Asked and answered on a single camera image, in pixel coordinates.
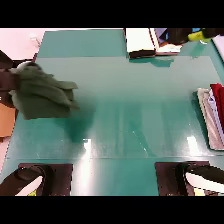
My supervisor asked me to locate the olive green garment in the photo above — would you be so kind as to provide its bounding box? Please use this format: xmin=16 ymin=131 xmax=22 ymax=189
xmin=8 ymin=62 xmax=81 ymax=121

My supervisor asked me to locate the black garment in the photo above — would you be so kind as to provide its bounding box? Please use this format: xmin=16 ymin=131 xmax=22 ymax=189
xmin=128 ymin=49 xmax=157 ymax=60

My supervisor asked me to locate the purple garment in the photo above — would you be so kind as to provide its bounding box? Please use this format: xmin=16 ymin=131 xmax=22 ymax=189
xmin=154 ymin=28 xmax=170 ymax=46

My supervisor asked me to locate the pale grey garment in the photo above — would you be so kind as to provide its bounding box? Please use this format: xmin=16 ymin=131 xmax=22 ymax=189
xmin=196 ymin=87 xmax=224 ymax=151

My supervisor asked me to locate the red garment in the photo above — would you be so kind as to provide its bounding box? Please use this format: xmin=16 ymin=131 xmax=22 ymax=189
xmin=209 ymin=82 xmax=224 ymax=134

